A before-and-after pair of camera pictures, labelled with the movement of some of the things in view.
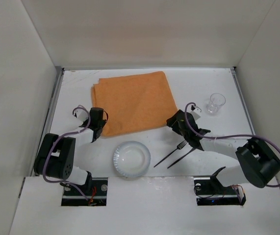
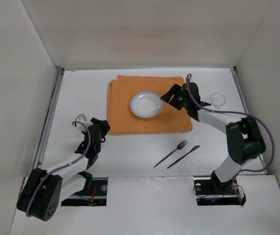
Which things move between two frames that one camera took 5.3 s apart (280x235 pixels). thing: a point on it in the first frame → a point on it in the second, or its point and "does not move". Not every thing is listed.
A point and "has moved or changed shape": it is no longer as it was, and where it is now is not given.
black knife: (193, 149) does not move
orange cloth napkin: (134, 103) has moved or changed shape
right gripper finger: (174, 123) → (174, 99)
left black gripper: (99, 128) → (96, 130)
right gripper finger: (180, 115) → (175, 90)
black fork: (179, 147) does not move
